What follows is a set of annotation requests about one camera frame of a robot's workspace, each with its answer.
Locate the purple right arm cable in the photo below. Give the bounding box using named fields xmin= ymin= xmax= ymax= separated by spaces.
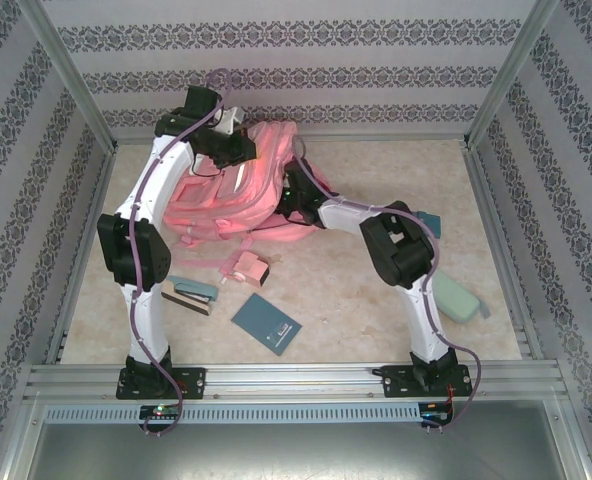
xmin=293 ymin=138 xmax=483 ymax=434

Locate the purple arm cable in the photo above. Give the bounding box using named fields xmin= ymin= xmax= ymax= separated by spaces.
xmin=125 ymin=67 xmax=235 ymax=439
xmin=293 ymin=138 xmax=483 ymax=434

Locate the pink backpack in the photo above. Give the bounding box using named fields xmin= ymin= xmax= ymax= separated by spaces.
xmin=163 ymin=119 xmax=347 ymax=275

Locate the mint green pencil case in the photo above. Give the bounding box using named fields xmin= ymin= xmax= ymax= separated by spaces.
xmin=428 ymin=269 xmax=490 ymax=324

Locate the aluminium frame post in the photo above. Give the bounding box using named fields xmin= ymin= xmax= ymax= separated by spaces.
xmin=19 ymin=0 xmax=118 ymax=154
xmin=463 ymin=0 xmax=561 ymax=150

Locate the small controller circuit board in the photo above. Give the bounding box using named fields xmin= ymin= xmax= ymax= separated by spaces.
xmin=419 ymin=401 xmax=455 ymax=420
xmin=139 ymin=403 xmax=183 ymax=420

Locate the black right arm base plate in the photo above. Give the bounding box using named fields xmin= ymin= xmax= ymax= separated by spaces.
xmin=373 ymin=364 xmax=472 ymax=400

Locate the blue-grey stapler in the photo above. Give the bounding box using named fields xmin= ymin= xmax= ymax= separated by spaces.
xmin=156 ymin=276 xmax=220 ymax=316

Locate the dark teal booklet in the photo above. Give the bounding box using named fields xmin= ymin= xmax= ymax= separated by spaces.
xmin=409 ymin=211 xmax=443 ymax=240

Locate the grey metal sheet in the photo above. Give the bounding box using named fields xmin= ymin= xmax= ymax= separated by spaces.
xmin=5 ymin=397 xmax=590 ymax=480

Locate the slotted grey cable duct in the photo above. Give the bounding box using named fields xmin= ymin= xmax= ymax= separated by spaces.
xmin=43 ymin=402 xmax=423 ymax=425

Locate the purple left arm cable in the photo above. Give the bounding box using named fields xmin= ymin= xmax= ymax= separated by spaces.
xmin=125 ymin=67 xmax=235 ymax=439

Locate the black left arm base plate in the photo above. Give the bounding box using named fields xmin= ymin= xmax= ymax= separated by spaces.
xmin=116 ymin=367 xmax=208 ymax=401

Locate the aluminium frame crossbar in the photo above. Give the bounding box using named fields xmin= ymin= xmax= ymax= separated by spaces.
xmin=111 ymin=130 xmax=470 ymax=146

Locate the aluminium side rail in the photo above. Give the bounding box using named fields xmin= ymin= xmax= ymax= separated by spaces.
xmin=464 ymin=147 xmax=545 ymax=360
xmin=44 ymin=149 xmax=118 ymax=365

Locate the pink pencil sharpener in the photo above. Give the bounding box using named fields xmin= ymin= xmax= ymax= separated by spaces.
xmin=218 ymin=249 xmax=272 ymax=289

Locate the aluminium mounting rail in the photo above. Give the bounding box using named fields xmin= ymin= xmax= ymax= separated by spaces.
xmin=23 ymin=362 xmax=563 ymax=401

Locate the teal notebook with white print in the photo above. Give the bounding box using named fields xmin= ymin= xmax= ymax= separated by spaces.
xmin=230 ymin=293 xmax=303 ymax=357

